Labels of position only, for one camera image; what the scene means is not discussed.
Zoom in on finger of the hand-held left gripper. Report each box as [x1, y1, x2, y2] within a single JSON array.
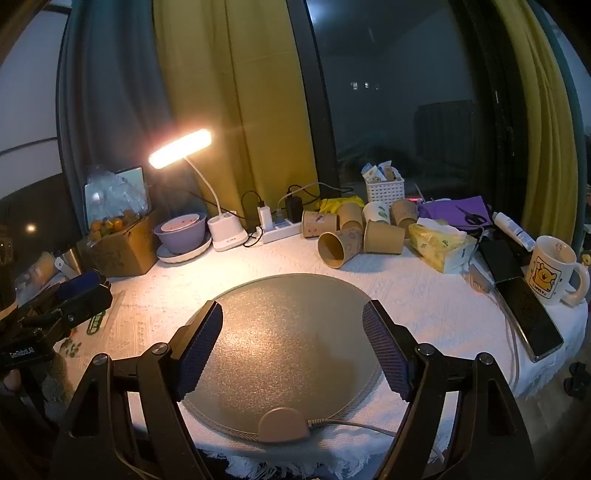
[[18, 271, 101, 320], [41, 284, 114, 334]]

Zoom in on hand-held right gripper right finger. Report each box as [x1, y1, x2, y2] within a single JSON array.
[[362, 300, 539, 480]]

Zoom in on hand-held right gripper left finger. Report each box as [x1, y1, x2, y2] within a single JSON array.
[[48, 300, 225, 480]]

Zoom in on shiny metal cup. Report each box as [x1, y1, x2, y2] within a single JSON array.
[[55, 246, 86, 280]]

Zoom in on brown paper cup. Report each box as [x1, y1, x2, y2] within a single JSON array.
[[317, 228, 366, 270], [363, 220, 406, 256], [301, 210, 341, 240], [337, 202, 365, 232], [390, 199, 420, 239]]

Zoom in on white leaf-print paper cup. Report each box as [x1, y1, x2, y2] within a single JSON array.
[[362, 202, 393, 227]]

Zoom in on green clip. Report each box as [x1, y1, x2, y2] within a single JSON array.
[[85, 309, 110, 336]]

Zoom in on cardboard box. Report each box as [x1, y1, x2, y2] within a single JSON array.
[[76, 210, 160, 279]]

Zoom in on pile of small oranges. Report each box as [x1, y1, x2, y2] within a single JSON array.
[[89, 210, 140, 239]]

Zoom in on round grey heating mat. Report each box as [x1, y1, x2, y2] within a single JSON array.
[[178, 273, 384, 445]]

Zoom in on clear plastic bag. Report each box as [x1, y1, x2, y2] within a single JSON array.
[[85, 166, 151, 223]]

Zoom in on white plate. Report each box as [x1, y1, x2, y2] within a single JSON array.
[[156, 231, 213, 265]]

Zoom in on purple bowl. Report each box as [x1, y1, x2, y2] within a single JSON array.
[[154, 212, 208, 255]]

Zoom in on yellow tissue pack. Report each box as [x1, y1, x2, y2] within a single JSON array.
[[408, 219, 479, 273]]

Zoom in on white power strip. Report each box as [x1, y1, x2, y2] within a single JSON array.
[[256, 219, 304, 244]]

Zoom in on black power bank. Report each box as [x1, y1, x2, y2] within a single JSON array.
[[477, 237, 525, 284]]

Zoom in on black smartphone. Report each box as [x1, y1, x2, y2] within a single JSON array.
[[494, 275, 565, 363]]

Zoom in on purple cloth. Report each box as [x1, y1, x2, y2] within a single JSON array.
[[418, 196, 493, 230]]

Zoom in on yellow rubber gloves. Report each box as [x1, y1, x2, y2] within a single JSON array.
[[318, 195, 366, 216]]

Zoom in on black scissors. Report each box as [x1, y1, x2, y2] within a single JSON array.
[[455, 206, 491, 227]]

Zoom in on white plastic basket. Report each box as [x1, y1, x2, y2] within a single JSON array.
[[365, 175, 406, 204]]

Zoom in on white desk lamp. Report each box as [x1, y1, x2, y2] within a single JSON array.
[[148, 128, 250, 253]]

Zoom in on white cream tube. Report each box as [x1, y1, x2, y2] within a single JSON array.
[[492, 211, 537, 250]]

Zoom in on white bear-print mug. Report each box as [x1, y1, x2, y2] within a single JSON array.
[[526, 235, 591, 308]]

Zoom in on grey curtain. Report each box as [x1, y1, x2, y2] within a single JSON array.
[[55, 0, 186, 219]]

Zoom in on black object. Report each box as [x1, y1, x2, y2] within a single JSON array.
[[565, 362, 591, 400]]

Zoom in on yellow curtain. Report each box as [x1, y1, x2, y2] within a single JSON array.
[[491, 0, 581, 241], [152, 0, 322, 219]]

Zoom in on black charger cable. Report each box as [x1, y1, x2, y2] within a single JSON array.
[[241, 190, 267, 248]]

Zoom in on white charger cable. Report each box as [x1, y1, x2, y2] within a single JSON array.
[[276, 182, 322, 219]]

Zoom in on black window frame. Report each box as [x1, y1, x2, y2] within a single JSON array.
[[450, 0, 527, 223], [286, 0, 343, 195]]

